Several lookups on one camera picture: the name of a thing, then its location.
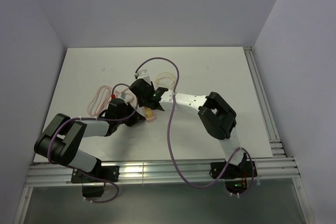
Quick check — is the aluminium side rail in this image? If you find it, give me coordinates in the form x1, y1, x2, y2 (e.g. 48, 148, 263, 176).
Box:
243, 47, 287, 158

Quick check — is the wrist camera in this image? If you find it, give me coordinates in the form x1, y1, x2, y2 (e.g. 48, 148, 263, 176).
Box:
111, 91, 133, 102
134, 69, 152, 86

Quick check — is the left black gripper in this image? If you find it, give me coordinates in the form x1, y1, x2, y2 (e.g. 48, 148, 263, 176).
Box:
116, 102, 145, 127

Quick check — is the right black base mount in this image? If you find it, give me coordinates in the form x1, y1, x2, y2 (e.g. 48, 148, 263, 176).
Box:
221, 161, 258, 196

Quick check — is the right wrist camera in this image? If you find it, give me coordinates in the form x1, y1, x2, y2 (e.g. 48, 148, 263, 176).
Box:
134, 69, 152, 86

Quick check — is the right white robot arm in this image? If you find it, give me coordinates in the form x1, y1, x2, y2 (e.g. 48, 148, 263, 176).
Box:
130, 79, 246, 177

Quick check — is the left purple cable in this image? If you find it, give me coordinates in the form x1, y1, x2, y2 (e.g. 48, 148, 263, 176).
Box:
47, 83, 137, 204

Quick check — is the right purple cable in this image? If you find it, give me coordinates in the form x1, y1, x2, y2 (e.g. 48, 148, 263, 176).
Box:
134, 57, 257, 196

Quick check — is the pink power strip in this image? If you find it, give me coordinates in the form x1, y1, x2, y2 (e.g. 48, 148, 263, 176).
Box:
143, 107, 156, 122

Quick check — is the aluminium front rail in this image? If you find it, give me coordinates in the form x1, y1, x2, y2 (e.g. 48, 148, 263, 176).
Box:
24, 157, 300, 187

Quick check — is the purple cable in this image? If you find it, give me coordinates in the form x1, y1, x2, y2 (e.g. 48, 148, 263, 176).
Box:
134, 57, 257, 196
47, 83, 137, 204

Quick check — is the yellow plug adapter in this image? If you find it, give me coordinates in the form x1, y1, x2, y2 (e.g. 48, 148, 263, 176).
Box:
144, 108, 153, 119

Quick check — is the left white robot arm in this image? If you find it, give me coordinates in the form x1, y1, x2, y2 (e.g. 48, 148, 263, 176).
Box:
34, 98, 145, 182

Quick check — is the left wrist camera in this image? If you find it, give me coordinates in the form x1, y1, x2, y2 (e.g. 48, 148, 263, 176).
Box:
111, 91, 133, 102

